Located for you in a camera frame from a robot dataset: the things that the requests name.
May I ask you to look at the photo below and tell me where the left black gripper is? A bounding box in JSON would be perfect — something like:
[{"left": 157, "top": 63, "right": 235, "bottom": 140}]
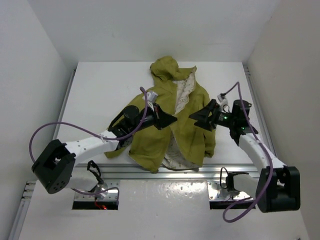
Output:
[{"left": 128, "top": 101, "right": 177, "bottom": 133}]

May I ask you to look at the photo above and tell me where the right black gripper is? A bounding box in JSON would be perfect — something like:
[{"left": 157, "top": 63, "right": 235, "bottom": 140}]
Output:
[{"left": 189, "top": 99, "right": 236, "bottom": 132}]

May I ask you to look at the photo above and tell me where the olive green hooded jacket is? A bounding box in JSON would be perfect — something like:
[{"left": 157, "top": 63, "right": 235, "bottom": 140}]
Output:
[{"left": 104, "top": 55, "right": 216, "bottom": 173}]

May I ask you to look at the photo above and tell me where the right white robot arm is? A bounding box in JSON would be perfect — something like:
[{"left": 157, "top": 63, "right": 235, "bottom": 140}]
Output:
[{"left": 189, "top": 99, "right": 301, "bottom": 213}]

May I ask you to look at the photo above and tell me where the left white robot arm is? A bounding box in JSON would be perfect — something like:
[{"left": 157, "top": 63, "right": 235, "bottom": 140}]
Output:
[{"left": 31, "top": 103, "right": 177, "bottom": 198}]

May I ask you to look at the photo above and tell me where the white front cover panel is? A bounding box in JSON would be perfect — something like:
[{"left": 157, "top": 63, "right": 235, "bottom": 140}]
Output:
[{"left": 19, "top": 180, "right": 309, "bottom": 240}]

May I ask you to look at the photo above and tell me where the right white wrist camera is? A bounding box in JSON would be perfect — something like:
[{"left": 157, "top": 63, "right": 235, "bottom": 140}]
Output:
[{"left": 217, "top": 93, "right": 228, "bottom": 106}]

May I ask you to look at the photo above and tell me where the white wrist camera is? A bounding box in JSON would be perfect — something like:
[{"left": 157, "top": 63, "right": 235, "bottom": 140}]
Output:
[
  {"left": 146, "top": 91, "right": 158, "bottom": 107},
  {"left": 217, "top": 93, "right": 228, "bottom": 106}
]

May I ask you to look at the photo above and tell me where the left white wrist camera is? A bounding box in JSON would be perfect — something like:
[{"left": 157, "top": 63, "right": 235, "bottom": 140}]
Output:
[{"left": 146, "top": 91, "right": 158, "bottom": 107}]

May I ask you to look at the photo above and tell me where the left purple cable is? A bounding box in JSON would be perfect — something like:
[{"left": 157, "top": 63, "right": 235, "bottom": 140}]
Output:
[{"left": 28, "top": 86, "right": 151, "bottom": 201}]

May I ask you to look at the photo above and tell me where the aluminium frame rail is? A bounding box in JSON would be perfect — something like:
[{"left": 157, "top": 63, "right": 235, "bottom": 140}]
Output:
[{"left": 94, "top": 163, "right": 261, "bottom": 180}]

